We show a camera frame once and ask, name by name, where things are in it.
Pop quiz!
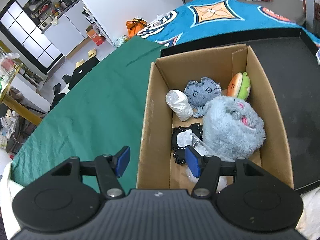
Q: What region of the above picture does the clear plastic bag item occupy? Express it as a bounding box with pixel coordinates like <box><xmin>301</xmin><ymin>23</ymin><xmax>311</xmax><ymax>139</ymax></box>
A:
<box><xmin>191</xmin><ymin>134</ymin><xmax>235</xmax><ymax>198</ymax></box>

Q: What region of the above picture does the black white plush toy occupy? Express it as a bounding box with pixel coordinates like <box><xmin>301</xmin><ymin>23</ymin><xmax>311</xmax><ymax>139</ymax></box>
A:
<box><xmin>171</xmin><ymin>123</ymin><xmax>203</xmax><ymax>165</ymax></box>

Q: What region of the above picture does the fluffy blue plush toy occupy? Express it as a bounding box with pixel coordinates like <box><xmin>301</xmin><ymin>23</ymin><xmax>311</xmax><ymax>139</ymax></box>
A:
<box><xmin>202</xmin><ymin>95</ymin><xmax>266</xmax><ymax>160</ymax></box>

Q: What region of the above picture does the white soft bundle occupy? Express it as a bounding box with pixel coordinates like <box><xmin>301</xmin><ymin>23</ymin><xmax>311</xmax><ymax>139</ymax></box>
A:
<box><xmin>165</xmin><ymin>89</ymin><xmax>193</xmax><ymax>121</ymax></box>

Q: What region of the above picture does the denim blue plush toy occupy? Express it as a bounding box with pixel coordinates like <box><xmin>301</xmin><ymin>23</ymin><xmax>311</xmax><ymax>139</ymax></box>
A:
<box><xmin>183</xmin><ymin>77</ymin><xmax>222</xmax><ymax>118</ymax></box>

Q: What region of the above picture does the orange green burger plush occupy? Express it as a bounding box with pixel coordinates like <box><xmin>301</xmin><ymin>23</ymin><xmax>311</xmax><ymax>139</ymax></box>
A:
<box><xmin>226</xmin><ymin>72</ymin><xmax>251</xmax><ymax>101</ymax></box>

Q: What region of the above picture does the green cloth sheet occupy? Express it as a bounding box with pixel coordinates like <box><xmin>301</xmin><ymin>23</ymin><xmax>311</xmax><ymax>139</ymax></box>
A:
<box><xmin>10</xmin><ymin>37</ymin><xmax>162</xmax><ymax>191</ymax></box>

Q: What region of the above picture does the black dice stool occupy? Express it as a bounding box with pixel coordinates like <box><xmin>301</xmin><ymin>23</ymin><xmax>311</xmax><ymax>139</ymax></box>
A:
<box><xmin>68</xmin><ymin>57</ymin><xmax>100</xmax><ymax>89</ymax></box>

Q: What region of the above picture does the yellow slipper left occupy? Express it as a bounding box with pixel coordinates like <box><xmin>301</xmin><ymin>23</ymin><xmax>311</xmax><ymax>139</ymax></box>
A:
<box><xmin>75</xmin><ymin>59</ymin><xmax>85</xmax><ymax>68</ymax></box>

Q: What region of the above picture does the yellow slipper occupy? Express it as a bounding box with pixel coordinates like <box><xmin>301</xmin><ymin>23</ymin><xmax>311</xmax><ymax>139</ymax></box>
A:
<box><xmin>75</xmin><ymin>59</ymin><xmax>85</xmax><ymax>68</ymax></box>
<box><xmin>88</xmin><ymin>48</ymin><xmax>97</xmax><ymax>59</ymax></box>

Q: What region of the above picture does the yellow slipper right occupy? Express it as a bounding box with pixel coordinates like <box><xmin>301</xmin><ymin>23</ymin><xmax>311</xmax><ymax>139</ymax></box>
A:
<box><xmin>88</xmin><ymin>48</ymin><xmax>97</xmax><ymax>59</ymax></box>

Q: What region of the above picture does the orange cardboard box on floor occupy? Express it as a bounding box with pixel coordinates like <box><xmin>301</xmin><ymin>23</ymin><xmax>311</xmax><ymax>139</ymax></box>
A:
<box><xmin>86</xmin><ymin>25</ymin><xmax>105</xmax><ymax>46</ymax></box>

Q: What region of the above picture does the cream white blanket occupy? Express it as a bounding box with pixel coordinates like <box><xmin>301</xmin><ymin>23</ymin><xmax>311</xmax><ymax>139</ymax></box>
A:
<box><xmin>296</xmin><ymin>187</ymin><xmax>320</xmax><ymax>240</ymax></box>

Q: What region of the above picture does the orange bag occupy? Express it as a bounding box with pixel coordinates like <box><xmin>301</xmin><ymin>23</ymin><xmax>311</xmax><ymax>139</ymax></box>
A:
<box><xmin>126</xmin><ymin>18</ymin><xmax>148</xmax><ymax>38</ymax></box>

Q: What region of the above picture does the black plastic tray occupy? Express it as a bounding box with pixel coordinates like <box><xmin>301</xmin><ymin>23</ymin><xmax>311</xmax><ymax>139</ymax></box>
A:
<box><xmin>160</xmin><ymin>27</ymin><xmax>319</xmax><ymax>194</ymax></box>

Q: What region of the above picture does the white kitchen cabinet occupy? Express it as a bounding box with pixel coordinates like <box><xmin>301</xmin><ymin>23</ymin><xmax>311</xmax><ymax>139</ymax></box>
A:
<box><xmin>43</xmin><ymin>0</ymin><xmax>90</xmax><ymax>56</ymax></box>

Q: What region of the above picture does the blue patterned blanket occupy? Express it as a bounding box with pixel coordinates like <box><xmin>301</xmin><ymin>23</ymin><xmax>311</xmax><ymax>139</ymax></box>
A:
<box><xmin>137</xmin><ymin>0</ymin><xmax>305</xmax><ymax>47</ymax></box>

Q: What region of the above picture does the tissue pack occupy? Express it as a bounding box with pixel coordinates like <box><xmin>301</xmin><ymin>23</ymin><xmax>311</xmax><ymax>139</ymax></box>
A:
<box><xmin>315</xmin><ymin>49</ymin><xmax>320</xmax><ymax>65</ymax></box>

